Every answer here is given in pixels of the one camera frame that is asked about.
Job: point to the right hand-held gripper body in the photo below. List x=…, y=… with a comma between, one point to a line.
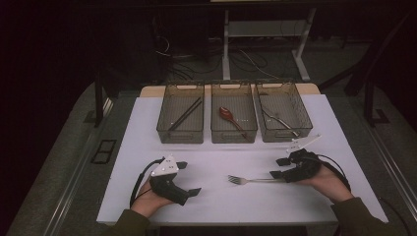
x=305, y=165

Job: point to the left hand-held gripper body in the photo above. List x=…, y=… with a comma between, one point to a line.
x=168, y=183

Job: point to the silver metal fork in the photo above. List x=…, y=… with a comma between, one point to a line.
x=242, y=180

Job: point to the silver metal knife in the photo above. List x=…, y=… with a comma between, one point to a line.
x=278, y=119

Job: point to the smoky transparent plastic bin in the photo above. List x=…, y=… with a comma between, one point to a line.
x=288, y=98
x=233, y=98
x=180, y=114

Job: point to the brown wooden spoon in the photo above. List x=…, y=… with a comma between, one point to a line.
x=226, y=114

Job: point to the person's left hand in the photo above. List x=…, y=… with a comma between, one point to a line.
x=149, y=200

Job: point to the person's right hand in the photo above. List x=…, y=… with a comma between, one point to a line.
x=331, y=183

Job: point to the black metal stand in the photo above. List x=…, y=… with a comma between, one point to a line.
x=370, y=75

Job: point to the black floor outlet frame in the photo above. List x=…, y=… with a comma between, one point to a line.
x=104, y=151

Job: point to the white metal desk frame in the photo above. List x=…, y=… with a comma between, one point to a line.
x=262, y=29

